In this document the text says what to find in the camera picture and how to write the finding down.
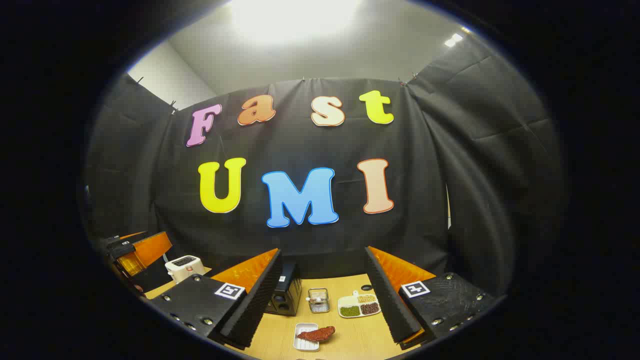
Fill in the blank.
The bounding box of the white toaster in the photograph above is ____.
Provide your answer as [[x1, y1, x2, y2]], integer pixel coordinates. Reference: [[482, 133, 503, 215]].
[[165, 255, 206, 285]]

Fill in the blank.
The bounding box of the wire mesh basket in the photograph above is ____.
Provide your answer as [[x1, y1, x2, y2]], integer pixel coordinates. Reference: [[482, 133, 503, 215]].
[[307, 287, 331, 314]]

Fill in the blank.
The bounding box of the red raw steak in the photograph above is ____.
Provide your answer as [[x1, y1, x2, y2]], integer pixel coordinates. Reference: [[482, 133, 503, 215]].
[[296, 326, 336, 343]]

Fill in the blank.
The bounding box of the black electric oven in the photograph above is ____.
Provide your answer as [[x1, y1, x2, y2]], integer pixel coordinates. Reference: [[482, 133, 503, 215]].
[[265, 262, 303, 317]]

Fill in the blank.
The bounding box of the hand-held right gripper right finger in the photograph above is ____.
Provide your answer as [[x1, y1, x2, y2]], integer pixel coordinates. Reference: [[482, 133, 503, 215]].
[[364, 246, 498, 351]]

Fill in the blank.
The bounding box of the white rectangular dish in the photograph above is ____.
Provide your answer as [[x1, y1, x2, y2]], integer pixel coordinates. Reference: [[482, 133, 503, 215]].
[[293, 322, 321, 352]]

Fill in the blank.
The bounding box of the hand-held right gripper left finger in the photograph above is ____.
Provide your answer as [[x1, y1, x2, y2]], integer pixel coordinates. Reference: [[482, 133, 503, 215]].
[[145, 248, 283, 351]]

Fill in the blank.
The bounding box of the black backdrop cloth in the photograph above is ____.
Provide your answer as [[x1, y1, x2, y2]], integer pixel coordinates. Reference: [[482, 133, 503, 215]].
[[82, 32, 566, 301]]

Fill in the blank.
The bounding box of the white divided bean dish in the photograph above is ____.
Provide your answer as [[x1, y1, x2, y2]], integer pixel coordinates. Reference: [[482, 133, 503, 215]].
[[337, 290, 382, 319]]

